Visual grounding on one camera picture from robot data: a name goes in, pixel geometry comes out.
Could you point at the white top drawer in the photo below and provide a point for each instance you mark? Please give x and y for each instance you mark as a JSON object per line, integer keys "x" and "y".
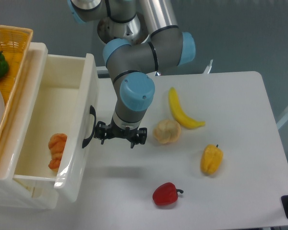
{"x": 68, "y": 87}

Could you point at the orange wicker basket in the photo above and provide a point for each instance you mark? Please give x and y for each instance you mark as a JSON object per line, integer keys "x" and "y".
{"x": 14, "y": 43}

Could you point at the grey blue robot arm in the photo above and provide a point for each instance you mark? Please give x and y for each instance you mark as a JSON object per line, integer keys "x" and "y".
{"x": 129, "y": 65}

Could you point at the round beige bread roll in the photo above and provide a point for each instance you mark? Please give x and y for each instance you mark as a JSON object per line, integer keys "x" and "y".
{"x": 167, "y": 131}

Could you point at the white table frame bracket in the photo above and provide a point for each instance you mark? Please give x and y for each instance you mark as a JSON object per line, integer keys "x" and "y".
{"x": 208, "y": 67}

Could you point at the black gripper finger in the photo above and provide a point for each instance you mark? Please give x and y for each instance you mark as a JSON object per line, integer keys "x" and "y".
{"x": 138, "y": 136}
{"x": 103, "y": 131}

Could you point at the black drawer handle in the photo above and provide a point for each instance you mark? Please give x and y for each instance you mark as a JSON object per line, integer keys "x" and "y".
{"x": 91, "y": 126}

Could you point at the white drawer cabinet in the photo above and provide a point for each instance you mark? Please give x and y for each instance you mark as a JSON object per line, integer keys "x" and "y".
{"x": 17, "y": 193}

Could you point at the orange croissant bread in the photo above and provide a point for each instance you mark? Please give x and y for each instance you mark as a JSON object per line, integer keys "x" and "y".
{"x": 56, "y": 147}

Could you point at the yellow bell pepper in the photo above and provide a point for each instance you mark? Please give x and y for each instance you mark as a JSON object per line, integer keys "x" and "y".
{"x": 211, "y": 159}

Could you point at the yellow banana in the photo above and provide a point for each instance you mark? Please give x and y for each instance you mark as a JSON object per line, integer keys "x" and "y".
{"x": 178, "y": 113}

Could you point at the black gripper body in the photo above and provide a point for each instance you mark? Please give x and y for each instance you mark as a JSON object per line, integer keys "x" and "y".
{"x": 117, "y": 132}

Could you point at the red bell pepper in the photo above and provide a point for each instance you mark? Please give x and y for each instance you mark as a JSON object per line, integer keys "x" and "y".
{"x": 166, "y": 194}

